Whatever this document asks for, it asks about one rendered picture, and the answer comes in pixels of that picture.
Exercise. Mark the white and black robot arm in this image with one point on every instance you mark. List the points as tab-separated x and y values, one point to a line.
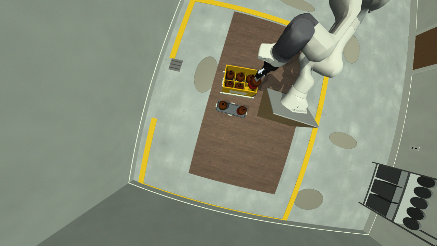
321	50

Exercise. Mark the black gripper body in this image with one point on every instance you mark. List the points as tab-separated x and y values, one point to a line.
268	66

